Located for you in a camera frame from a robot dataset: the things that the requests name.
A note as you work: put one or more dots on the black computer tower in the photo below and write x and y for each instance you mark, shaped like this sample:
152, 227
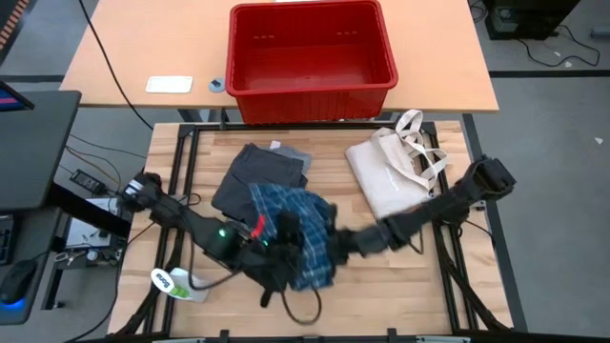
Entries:
529, 19

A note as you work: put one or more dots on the dark grey garment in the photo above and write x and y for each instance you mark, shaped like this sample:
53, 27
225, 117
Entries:
257, 181

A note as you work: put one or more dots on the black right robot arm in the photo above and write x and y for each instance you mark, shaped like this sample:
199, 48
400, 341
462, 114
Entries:
453, 205

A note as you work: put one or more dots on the black side desk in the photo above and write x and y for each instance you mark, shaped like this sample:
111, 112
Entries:
33, 152

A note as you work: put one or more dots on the grey round desk grommet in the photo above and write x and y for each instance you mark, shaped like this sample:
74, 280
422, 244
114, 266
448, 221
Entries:
217, 86

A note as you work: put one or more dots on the white rectangular pad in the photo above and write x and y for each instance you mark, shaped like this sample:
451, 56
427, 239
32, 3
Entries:
169, 84

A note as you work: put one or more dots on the blue plaid shirt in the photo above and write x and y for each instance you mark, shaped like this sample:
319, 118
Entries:
305, 228

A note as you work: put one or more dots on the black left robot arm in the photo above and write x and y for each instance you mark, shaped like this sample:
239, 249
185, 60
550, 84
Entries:
190, 219

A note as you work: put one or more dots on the black computer mouse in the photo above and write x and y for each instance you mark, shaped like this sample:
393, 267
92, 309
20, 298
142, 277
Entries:
16, 281

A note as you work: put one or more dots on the red plastic laundry bin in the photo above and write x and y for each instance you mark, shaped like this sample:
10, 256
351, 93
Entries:
310, 102

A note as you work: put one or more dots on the black monitor with lit screen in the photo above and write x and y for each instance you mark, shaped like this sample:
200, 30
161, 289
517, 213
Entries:
12, 97

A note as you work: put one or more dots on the white paper shirt tag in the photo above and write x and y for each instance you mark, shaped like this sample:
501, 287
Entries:
275, 144

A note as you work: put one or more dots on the black power adapter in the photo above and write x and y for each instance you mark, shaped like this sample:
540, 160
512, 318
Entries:
87, 181

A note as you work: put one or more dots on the cream canvas tote bag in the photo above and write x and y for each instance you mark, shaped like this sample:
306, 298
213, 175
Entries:
391, 176

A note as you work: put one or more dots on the tan wooden desk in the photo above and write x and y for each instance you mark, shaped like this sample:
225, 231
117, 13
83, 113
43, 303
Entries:
167, 43

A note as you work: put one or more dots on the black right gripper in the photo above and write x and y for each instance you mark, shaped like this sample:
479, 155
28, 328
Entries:
355, 243

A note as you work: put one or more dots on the white spray bottle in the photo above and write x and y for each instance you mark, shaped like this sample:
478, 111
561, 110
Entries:
178, 284

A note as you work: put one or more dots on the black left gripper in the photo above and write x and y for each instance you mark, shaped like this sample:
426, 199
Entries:
274, 262

